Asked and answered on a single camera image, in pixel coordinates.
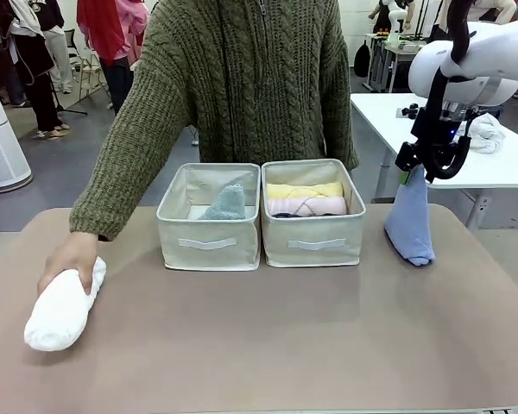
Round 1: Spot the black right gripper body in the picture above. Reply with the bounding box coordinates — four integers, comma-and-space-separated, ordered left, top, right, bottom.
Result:
411, 106, 458, 151

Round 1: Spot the lavender blue towel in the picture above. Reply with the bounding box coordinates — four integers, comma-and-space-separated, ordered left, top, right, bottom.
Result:
383, 166, 436, 267

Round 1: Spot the yellow towel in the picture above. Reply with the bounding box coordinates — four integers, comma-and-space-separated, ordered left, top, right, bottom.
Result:
266, 180, 344, 200

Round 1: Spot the light blue towel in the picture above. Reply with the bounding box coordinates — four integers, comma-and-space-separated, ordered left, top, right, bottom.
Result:
198, 183, 247, 221

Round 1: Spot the white towel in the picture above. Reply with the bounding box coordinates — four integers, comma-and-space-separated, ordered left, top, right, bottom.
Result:
23, 256, 108, 353

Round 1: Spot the person's right forearm green sleeve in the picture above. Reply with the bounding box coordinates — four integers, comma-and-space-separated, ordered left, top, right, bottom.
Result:
68, 107, 199, 242

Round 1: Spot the white folding chair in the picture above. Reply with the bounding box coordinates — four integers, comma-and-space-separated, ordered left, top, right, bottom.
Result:
66, 28, 109, 103

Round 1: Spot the person's right hand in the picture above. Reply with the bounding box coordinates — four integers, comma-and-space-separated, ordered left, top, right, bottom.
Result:
37, 232, 100, 298

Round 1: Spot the white table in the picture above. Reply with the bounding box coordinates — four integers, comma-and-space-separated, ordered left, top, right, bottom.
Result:
349, 92, 518, 229

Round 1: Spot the white crumpled cloth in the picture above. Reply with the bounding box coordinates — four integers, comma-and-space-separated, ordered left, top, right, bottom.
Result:
457, 114, 506, 154

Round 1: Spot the grey background workbench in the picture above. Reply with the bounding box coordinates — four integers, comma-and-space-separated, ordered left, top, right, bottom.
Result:
369, 32, 431, 94

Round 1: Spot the black hanging bag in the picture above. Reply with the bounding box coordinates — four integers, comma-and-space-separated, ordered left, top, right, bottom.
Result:
353, 41, 371, 78

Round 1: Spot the pink rolled towel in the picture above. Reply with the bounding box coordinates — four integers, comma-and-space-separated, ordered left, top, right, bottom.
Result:
266, 197, 349, 216

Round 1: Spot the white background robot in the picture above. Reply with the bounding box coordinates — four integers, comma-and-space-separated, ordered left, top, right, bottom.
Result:
377, 0, 415, 35

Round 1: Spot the beige fabric storage box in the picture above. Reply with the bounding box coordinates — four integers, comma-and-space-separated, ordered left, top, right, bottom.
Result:
155, 162, 262, 272
261, 158, 367, 268

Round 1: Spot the dark grey rolled towel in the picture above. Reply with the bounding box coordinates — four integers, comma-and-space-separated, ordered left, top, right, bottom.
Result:
270, 210, 333, 218

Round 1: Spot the person torso green knit sweater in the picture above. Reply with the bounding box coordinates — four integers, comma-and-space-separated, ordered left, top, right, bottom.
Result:
129, 0, 359, 173

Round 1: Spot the bystander in red top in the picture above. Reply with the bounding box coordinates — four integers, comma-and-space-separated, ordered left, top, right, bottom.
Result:
76, 0, 150, 116

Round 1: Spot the bystander in grey trousers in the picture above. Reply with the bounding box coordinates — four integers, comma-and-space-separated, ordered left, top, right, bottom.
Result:
38, 0, 75, 95

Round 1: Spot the bystander in black clothes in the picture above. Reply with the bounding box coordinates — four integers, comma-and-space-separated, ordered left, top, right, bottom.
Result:
0, 0, 73, 140

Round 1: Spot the white air purifier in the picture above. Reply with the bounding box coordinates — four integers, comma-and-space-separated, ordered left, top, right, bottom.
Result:
0, 72, 32, 191

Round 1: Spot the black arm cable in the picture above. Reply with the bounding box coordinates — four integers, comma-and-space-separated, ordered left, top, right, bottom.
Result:
414, 0, 478, 183

